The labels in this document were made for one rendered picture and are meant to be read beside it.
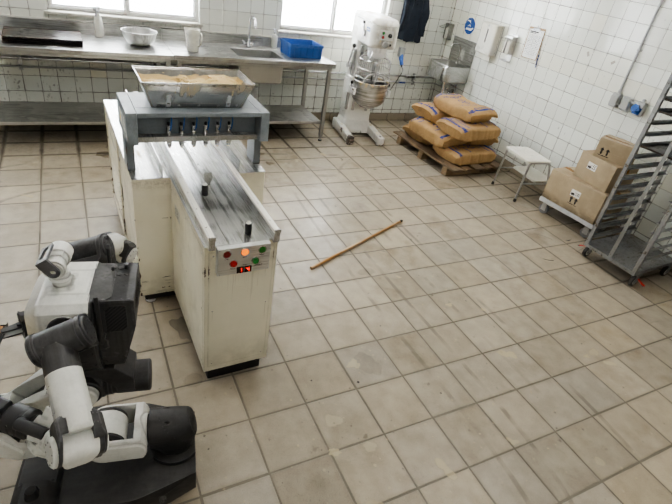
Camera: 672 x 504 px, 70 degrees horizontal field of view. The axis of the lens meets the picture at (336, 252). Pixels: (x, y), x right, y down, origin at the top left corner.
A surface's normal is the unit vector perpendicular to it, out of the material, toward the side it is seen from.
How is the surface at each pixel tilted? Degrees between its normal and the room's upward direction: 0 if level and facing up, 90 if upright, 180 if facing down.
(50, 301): 0
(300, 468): 0
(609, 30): 90
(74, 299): 0
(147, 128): 90
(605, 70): 90
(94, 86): 90
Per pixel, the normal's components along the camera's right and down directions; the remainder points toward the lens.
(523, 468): 0.15, -0.83
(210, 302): 0.45, 0.54
